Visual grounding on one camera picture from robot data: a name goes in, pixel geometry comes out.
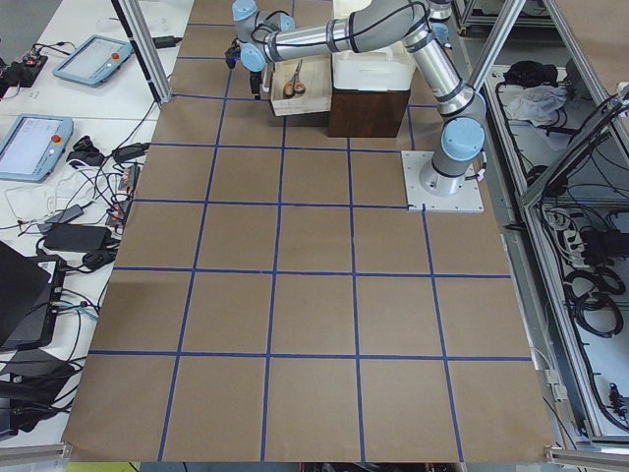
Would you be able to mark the white foam box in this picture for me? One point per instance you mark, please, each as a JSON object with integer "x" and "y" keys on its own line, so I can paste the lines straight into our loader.
{"x": 389, "y": 68}

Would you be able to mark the white crumpled cloth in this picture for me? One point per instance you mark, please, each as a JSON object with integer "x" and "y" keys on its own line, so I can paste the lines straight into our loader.
{"x": 538, "y": 105}

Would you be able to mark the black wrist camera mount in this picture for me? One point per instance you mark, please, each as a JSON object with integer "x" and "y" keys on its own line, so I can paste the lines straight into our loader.
{"x": 233, "y": 54}

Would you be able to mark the black laptop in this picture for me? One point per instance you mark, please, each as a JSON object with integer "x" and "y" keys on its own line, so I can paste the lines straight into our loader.
{"x": 29, "y": 288}

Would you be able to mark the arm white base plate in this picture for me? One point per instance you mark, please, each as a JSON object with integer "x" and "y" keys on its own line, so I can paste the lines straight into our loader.
{"x": 427, "y": 190}

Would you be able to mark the lower blue teach pendant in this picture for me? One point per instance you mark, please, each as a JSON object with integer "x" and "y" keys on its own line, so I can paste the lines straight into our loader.
{"x": 33, "y": 146}

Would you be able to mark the light wooden drawer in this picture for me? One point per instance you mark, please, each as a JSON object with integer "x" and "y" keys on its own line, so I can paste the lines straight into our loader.
{"x": 315, "y": 78}

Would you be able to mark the aluminium frame post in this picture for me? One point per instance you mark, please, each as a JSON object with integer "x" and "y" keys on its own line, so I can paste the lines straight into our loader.
{"x": 130, "y": 15}

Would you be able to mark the white drawer handle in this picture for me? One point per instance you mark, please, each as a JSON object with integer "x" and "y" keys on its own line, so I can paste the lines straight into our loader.
{"x": 266, "y": 79}

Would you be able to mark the grey orange handled scissors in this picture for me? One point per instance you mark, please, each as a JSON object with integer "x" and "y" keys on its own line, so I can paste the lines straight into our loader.
{"x": 294, "y": 87}

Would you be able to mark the upper blue teach pendant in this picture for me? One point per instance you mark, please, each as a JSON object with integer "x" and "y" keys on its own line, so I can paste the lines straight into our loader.
{"x": 95, "y": 61}

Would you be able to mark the blue teach pendant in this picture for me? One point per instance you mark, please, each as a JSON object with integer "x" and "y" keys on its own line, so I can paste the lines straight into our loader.
{"x": 95, "y": 61}
{"x": 33, "y": 146}

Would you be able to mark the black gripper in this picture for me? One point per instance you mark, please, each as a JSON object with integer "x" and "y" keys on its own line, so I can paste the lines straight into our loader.
{"x": 254, "y": 82}

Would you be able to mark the dark brown wooden cabinet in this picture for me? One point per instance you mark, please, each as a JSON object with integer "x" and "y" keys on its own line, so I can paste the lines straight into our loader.
{"x": 367, "y": 114}

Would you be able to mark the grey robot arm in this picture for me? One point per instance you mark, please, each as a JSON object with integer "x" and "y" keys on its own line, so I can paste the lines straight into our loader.
{"x": 272, "y": 37}

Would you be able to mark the black power adapter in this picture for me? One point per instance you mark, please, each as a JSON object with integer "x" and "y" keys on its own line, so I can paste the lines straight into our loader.
{"x": 76, "y": 238}

